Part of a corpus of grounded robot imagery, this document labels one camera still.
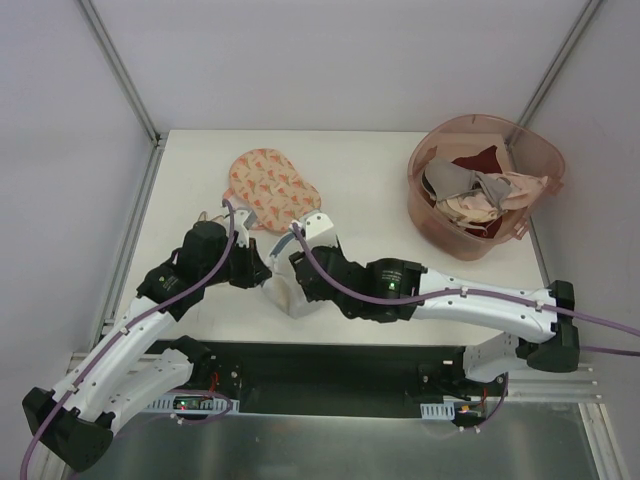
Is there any right aluminium frame post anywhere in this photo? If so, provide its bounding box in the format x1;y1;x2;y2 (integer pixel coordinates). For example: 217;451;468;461
516;0;606;128

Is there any left controller board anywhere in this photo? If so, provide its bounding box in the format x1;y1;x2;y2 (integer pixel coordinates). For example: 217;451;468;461
143;393;239;416

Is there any aluminium front rail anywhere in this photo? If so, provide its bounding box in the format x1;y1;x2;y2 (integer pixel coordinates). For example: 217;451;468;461
506;363;604;404

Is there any grey bra in tub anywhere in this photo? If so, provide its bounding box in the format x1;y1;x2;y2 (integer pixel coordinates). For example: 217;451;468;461
421;158;512;209

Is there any floral pink laundry pouch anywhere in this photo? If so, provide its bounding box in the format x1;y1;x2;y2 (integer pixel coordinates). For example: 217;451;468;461
225;148;322;234

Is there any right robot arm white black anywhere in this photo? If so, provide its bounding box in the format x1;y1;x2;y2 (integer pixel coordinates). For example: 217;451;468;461
289;246;580;395

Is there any purple cable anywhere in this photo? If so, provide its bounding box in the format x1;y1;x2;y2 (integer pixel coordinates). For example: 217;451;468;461
290;222;640;434
20;198;239;480

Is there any right controller board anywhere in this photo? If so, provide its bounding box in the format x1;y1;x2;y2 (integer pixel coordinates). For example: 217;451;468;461
419;400;487;421

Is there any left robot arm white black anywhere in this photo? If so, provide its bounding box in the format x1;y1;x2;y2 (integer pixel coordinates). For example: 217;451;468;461
22;213;271;472

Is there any pink bra in tub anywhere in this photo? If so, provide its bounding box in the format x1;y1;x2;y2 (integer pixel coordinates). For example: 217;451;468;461
435;172;549;224

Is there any aluminium frame post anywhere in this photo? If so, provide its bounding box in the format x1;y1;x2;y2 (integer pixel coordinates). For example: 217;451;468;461
75;0;163;146
516;0;606;128

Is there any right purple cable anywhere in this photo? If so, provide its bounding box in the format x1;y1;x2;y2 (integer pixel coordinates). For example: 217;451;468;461
290;222;640;434

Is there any small beige mesh bag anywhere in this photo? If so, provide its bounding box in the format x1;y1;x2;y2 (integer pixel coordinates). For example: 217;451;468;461
194;211;227;226

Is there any white mesh laundry bag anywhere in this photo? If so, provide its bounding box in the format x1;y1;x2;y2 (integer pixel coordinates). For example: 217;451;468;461
262;231;322;319

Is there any dark red garment in tub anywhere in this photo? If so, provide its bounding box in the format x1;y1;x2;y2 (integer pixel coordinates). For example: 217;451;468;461
453;145;503;174

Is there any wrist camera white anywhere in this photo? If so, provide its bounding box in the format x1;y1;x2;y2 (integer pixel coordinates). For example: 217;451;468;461
292;210;339;249
227;208;257;248

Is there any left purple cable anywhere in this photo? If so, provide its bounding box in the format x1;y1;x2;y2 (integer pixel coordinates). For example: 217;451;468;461
20;198;239;480

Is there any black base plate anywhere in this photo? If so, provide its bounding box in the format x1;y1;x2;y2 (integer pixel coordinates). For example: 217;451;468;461
144;340;574;416

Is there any controller board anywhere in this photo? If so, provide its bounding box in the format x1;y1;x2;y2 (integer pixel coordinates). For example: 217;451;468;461
143;393;239;416
419;400;487;421

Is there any left aluminium frame post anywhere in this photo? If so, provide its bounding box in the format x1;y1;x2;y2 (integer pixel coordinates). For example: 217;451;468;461
75;0;163;146

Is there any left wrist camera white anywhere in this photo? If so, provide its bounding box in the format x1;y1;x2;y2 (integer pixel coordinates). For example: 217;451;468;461
227;208;257;248

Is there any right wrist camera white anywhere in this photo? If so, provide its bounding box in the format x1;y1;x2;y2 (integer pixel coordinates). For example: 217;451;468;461
292;210;339;249

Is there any pink translucent plastic tub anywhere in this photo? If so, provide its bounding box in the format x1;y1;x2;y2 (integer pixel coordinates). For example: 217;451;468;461
407;114;565;261

